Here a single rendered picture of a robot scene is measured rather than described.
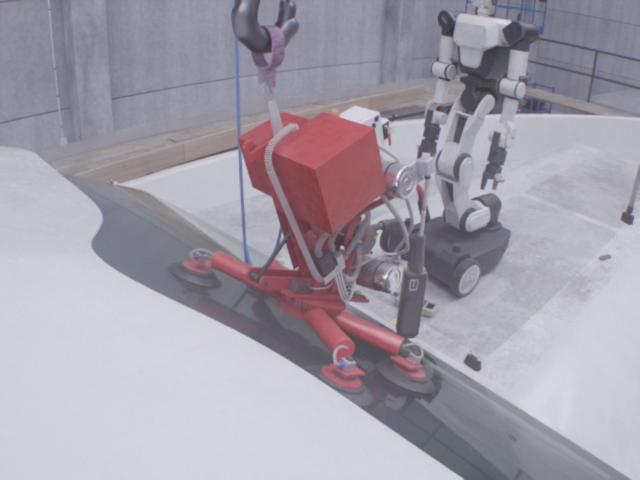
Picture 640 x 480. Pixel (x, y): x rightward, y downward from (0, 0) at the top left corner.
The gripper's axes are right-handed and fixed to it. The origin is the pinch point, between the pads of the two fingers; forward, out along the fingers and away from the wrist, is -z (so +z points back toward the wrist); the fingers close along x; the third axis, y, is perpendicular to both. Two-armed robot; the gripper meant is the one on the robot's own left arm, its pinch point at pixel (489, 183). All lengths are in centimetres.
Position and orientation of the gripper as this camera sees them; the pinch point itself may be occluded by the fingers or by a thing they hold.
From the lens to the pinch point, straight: 268.5
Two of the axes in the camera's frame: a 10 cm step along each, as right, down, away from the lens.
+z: 2.0, -9.2, -3.4
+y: 6.2, 3.9, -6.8
